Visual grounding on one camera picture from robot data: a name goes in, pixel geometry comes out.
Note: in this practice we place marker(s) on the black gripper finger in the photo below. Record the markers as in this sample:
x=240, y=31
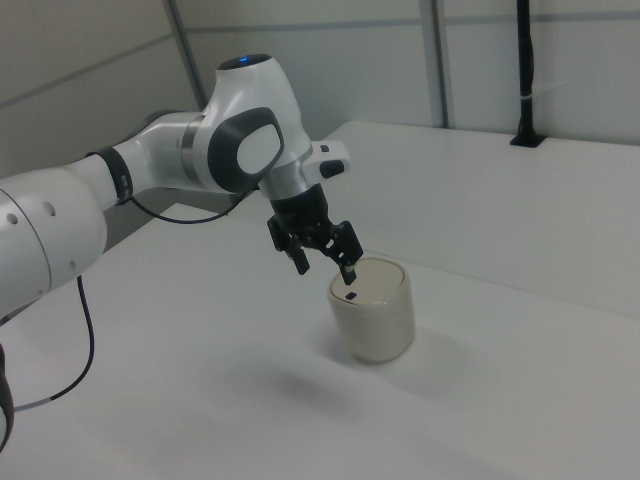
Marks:
x=287, y=242
x=345, y=245

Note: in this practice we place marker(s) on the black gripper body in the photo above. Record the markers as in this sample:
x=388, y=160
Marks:
x=302, y=210

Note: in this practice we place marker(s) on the small white trash can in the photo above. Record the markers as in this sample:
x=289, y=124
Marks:
x=375, y=330

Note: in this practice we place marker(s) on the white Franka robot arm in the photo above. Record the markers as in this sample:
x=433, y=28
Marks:
x=50, y=225

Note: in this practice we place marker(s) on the black pole with clamp base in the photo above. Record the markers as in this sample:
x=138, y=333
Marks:
x=525, y=75

